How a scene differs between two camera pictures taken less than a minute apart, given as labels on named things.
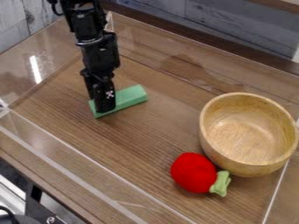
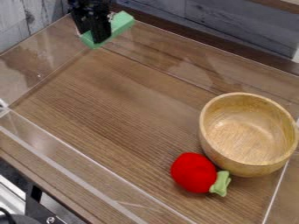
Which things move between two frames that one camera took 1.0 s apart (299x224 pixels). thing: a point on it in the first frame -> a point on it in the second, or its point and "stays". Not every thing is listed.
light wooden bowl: [248, 132] stays
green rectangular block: [125, 97] -> [121, 22]
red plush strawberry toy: [196, 176] stays
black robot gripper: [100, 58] -> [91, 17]
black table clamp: [34, 209] stays
